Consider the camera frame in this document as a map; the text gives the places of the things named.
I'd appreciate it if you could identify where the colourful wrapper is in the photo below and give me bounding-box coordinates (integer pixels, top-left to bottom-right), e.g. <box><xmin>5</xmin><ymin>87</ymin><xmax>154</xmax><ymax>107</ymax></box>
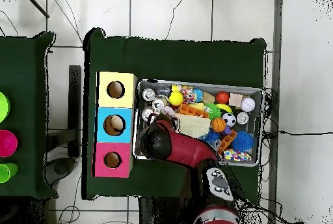
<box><xmin>161</xmin><ymin>105</ymin><xmax>176</xmax><ymax>117</ymax></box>

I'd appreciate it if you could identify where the cream knitted cloth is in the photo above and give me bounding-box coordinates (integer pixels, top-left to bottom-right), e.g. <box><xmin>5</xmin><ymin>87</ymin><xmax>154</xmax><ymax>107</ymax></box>
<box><xmin>174</xmin><ymin>113</ymin><xmax>211</xmax><ymax>139</ymax></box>

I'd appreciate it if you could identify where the wooden box with three holes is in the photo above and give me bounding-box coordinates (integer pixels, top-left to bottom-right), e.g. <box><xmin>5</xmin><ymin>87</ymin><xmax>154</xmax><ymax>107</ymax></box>
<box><xmin>92</xmin><ymin>71</ymin><xmax>138</xmax><ymax>178</ymax></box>

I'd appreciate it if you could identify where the yellow smooth ball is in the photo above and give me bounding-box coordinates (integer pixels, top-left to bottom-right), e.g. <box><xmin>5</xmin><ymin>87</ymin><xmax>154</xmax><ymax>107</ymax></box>
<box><xmin>168</xmin><ymin>90</ymin><xmax>185</xmax><ymax>107</ymax></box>

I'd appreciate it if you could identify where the green spiky ball with eyes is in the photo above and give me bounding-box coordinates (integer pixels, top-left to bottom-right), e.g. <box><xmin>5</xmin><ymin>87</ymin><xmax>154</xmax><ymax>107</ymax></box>
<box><xmin>205</xmin><ymin>102</ymin><xmax>222</xmax><ymax>121</ymax></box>

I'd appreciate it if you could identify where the dark green table cloth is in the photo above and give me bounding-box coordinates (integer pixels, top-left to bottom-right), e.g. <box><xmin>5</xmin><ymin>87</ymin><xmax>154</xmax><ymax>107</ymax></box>
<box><xmin>81</xmin><ymin>27</ymin><xmax>267</xmax><ymax>205</ymax></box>
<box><xmin>0</xmin><ymin>31</ymin><xmax>59</xmax><ymax>199</ymax></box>

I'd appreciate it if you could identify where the small orange basketball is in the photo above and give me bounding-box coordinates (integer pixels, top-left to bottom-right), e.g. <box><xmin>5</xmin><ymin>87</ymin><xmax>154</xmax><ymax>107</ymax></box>
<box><xmin>211</xmin><ymin>117</ymin><xmax>227</xmax><ymax>133</ymax></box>

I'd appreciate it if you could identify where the orange red ball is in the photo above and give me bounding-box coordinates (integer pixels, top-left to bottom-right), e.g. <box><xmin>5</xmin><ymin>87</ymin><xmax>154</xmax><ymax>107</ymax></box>
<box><xmin>215</xmin><ymin>91</ymin><xmax>230</xmax><ymax>105</ymax></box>

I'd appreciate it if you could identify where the small soccer ball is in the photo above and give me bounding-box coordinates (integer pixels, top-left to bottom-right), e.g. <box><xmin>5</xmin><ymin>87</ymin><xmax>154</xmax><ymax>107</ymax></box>
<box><xmin>221</xmin><ymin>112</ymin><xmax>237</xmax><ymax>128</ymax></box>

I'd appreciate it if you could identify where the silver drink can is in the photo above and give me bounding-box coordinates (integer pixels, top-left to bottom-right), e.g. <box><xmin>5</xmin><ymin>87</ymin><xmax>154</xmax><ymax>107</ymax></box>
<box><xmin>236</xmin><ymin>111</ymin><xmax>250</xmax><ymax>125</ymax></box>

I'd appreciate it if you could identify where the blue spiky ball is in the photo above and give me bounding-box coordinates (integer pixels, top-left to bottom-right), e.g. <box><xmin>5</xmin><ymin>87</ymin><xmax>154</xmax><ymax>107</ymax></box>
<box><xmin>230</xmin><ymin>130</ymin><xmax>254</xmax><ymax>153</ymax></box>

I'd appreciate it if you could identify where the small white baseball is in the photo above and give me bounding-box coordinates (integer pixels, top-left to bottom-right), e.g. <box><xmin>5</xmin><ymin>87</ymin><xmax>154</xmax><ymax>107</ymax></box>
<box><xmin>240</xmin><ymin>96</ymin><xmax>256</xmax><ymax>113</ymax></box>

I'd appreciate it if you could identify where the black upright panel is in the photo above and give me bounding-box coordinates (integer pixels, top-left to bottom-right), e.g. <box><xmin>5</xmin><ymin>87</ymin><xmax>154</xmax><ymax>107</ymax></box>
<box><xmin>68</xmin><ymin>64</ymin><xmax>82</xmax><ymax>158</ymax></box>

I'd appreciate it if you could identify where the grey stand foot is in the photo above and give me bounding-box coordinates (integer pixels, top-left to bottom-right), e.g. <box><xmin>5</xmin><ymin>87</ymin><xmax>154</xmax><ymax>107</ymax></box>
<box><xmin>45</xmin><ymin>157</ymin><xmax>77</xmax><ymax>186</ymax></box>

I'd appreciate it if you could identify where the pink plastic cup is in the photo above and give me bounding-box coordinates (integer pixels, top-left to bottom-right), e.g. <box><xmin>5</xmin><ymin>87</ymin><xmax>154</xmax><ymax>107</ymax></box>
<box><xmin>0</xmin><ymin>129</ymin><xmax>19</xmax><ymax>158</ymax></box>

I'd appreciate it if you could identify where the neon green plastic cup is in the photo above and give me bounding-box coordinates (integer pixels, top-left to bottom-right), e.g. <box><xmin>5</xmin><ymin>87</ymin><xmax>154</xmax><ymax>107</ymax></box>
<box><xmin>0</xmin><ymin>162</ymin><xmax>20</xmax><ymax>184</ymax></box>
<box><xmin>0</xmin><ymin>91</ymin><xmax>11</xmax><ymax>124</ymax></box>

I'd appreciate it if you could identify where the black pole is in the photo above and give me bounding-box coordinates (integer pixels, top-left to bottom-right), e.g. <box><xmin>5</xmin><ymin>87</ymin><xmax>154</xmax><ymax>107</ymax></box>
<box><xmin>21</xmin><ymin>0</ymin><xmax>50</xmax><ymax>19</ymax></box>

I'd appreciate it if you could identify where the shallow wire mesh bin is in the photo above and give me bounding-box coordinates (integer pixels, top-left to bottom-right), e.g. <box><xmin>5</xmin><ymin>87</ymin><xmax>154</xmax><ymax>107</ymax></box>
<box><xmin>132</xmin><ymin>78</ymin><xmax>264</xmax><ymax>167</ymax></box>

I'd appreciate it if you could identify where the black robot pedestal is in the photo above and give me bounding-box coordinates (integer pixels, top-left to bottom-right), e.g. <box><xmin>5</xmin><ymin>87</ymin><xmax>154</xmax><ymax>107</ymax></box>
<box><xmin>137</xmin><ymin>196</ymin><xmax>194</xmax><ymax>224</ymax></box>

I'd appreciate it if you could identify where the black floor cable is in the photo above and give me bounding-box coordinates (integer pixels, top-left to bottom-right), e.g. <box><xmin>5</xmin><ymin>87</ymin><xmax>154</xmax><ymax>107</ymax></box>
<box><xmin>261</xmin><ymin>130</ymin><xmax>333</xmax><ymax>137</ymax></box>

